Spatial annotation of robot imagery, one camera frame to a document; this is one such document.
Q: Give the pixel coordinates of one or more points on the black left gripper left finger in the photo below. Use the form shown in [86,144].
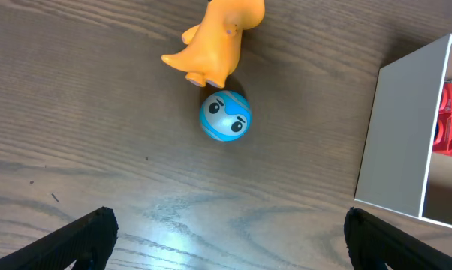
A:
[86,243]

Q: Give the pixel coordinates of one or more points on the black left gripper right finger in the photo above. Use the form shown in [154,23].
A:
[375,244]

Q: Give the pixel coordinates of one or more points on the white cardboard box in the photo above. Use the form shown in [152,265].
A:
[399,171]

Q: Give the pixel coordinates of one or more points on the blue ball with face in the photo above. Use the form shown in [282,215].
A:
[225,116]

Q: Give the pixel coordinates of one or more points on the orange toy dinosaur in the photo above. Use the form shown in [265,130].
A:
[213,47]

